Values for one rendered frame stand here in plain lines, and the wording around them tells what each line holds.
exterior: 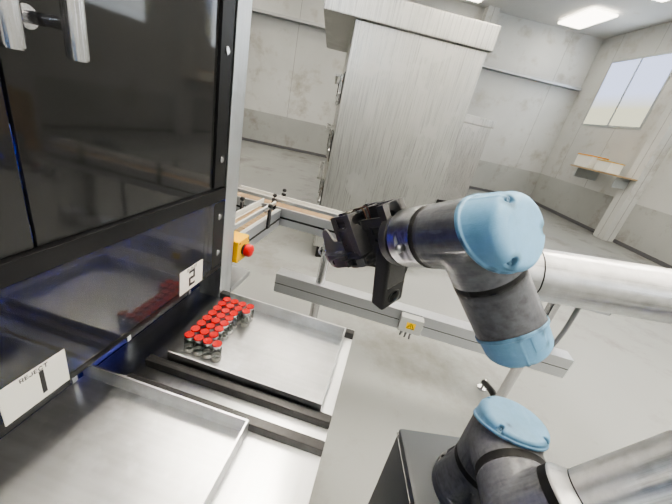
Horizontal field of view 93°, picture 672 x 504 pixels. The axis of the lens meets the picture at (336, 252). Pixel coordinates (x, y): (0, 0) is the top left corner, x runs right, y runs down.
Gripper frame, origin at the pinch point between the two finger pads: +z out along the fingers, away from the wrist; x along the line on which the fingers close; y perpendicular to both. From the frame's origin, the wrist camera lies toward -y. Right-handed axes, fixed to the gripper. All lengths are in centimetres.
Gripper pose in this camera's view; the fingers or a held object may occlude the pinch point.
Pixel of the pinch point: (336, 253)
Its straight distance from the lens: 58.9
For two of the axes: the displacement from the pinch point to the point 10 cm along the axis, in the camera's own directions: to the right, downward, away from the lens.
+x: -8.1, 3.7, -4.5
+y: -3.3, -9.3, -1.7
